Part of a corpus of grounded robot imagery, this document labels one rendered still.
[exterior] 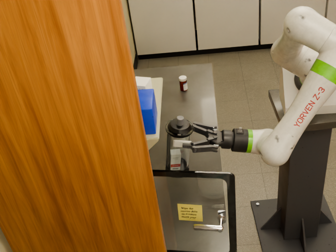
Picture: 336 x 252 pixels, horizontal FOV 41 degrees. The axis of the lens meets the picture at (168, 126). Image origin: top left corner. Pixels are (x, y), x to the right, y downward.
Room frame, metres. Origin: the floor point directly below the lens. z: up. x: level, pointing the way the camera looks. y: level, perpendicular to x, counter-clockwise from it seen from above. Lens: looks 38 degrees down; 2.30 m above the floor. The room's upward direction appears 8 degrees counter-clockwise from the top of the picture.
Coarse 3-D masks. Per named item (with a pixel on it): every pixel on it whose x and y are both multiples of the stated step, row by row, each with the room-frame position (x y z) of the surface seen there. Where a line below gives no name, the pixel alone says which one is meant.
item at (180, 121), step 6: (174, 120) 1.40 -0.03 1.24; (180, 120) 1.36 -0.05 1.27; (186, 120) 1.40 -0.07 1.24; (168, 126) 1.37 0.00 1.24; (174, 126) 1.36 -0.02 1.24; (180, 126) 1.36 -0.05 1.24; (186, 126) 1.36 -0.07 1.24; (174, 132) 1.34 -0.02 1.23; (180, 132) 1.33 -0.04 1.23; (186, 132) 1.34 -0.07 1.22
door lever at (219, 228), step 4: (220, 216) 0.93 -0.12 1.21; (224, 216) 0.92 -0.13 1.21; (220, 220) 0.91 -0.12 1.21; (196, 224) 0.91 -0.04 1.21; (200, 224) 0.91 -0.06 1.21; (204, 224) 0.90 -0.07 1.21; (208, 224) 0.90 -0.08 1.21; (220, 224) 0.90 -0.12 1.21; (196, 228) 0.90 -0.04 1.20; (200, 228) 0.89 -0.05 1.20; (204, 228) 0.89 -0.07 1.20; (208, 228) 0.89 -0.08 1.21; (212, 228) 0.89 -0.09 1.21; (216, 228) 0.88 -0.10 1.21; (220, 228) 0.88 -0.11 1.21
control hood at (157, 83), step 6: (156, 78) 1.29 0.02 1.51; (162, 78) 1.29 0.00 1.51; (156, 84) 1.25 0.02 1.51; (156, 90) 1.22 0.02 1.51; (156, 96) 1.18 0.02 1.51; (156, 102) 1.15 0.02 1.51; (156, 126) 1.03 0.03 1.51; (156, 132) 1.00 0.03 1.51; (150, 138) 0.98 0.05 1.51; (156, 138) 0.98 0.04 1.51; (150, 144) 0.98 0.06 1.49
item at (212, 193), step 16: (160, 176) 0.97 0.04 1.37; (176, 176) 0.96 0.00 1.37; (192, 176) 0.95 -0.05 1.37; (208, 176) 0.94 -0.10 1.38; (224, 176) 0.92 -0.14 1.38; (160, 192) 0.97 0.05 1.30; (176, 192) 0.96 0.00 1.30; (192, 192) 0.95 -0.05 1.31; (208, 192) 0.94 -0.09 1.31; (224, 192) 0.92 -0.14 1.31; (160, 208) 0.97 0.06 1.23; (176, 208) 0.96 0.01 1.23; (208, 208) 0.94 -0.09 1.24; (224, 208) 0.93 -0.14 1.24; (176, 224) 0.96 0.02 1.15; (192, 224) 0.95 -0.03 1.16; (224, 224) 0.93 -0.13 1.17; (176, 240) 0.97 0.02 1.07; (192, 240) 0.95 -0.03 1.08; (208, 240) 0.94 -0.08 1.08; (224, 240) 0.93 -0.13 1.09
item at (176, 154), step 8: (192, 128) 1.36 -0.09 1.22; (168, 136) 1.36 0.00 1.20; (168, 144) 1.36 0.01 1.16; (168, 152) 1.36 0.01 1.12; (176, 152) 1.34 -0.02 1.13; (184, 152) 1.34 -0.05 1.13; (168, 160) 1.36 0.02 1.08; (176, 160) 1.34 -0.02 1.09; (184, 160) 1.34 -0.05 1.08; (176, 168) 1.34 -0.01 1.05; (184, 168) 1.34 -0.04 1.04
